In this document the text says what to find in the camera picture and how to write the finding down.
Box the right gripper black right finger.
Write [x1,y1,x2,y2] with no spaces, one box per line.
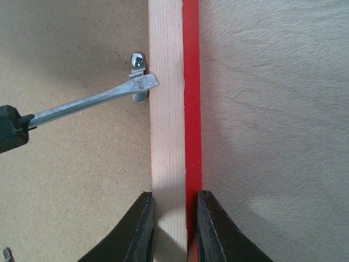
[197,190,271,262]

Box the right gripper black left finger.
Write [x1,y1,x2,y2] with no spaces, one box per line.
[80,192,155,262]

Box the yellow handled screwdriver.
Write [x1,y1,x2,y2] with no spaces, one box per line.
[1,74,159,153]

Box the red wooden picture frame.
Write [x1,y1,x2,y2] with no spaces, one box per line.
[148,1,202,261]

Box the metal retaining clip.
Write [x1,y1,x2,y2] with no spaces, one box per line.
[3,247,14,262]
[129,52,148,103]

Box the brown frame backing board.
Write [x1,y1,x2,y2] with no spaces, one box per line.
[1,1,151,261]

